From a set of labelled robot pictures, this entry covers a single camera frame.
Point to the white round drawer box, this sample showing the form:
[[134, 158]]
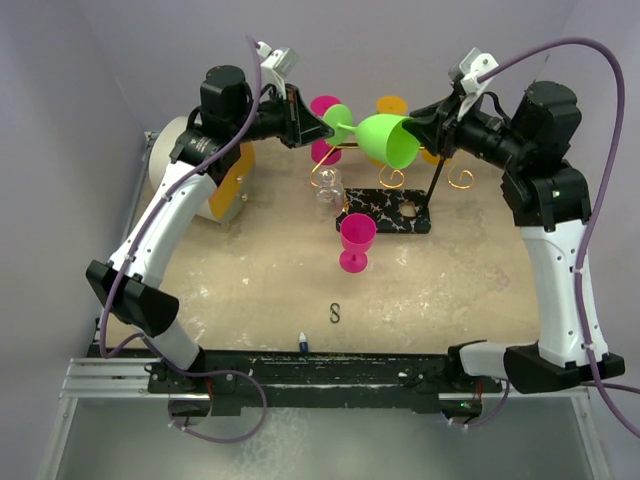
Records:
[[160, 165]]

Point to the green wine glass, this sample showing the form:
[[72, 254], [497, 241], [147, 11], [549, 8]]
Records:
[[340, 118]]

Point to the black marble rack base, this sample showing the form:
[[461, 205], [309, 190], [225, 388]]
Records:
[[395, 211]]

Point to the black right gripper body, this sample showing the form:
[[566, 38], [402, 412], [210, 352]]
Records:
[[478, 132]]

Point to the pink wine glass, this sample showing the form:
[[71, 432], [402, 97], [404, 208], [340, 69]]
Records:
[[320, 148], [357, 232]]

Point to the orange wine glass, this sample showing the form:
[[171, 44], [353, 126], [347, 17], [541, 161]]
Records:
[[430, 158], [390, 105]]

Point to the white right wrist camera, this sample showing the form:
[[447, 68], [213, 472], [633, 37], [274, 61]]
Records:
[[465, 75]]

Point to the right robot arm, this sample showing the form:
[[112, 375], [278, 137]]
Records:
[[550, 204]]

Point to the orange wine glass front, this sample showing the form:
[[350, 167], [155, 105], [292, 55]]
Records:
[[430, 158]]

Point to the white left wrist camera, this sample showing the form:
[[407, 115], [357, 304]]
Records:
[[276, 64]]

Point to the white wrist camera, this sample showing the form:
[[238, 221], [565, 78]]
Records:
[[465, 75], [276, 64]]

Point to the gold wire wine glass rack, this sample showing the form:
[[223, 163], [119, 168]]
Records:
[[461, 179]]

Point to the aluminium frame rail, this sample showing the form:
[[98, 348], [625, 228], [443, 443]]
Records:
[[97, 378]]

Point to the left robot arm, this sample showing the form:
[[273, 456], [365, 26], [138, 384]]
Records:
[[208, 162]]

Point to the small white dropper bottle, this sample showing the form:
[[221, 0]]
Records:
[[303, 343]]

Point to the clear glass cup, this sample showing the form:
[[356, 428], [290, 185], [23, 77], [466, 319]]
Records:
[[329, 187]]

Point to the black S hook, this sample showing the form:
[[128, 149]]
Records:
[[334, 313]]

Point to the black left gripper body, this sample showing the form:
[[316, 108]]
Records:
[[279, 118]]

